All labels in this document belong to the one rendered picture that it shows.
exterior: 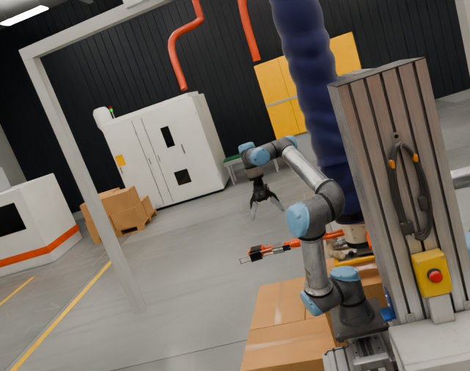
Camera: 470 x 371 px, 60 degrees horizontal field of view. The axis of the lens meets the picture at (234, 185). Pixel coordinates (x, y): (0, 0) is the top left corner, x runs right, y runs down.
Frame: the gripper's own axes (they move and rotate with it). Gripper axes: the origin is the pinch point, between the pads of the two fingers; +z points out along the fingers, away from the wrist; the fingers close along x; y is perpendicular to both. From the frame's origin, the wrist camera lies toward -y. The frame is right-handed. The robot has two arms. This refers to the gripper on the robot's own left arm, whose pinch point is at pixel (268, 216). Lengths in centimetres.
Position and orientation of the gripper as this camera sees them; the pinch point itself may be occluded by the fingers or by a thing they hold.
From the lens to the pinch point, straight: 189.0
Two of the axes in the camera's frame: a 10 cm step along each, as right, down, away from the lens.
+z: 3.2, 9.2, 2.2
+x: -9.4, 2.8, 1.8
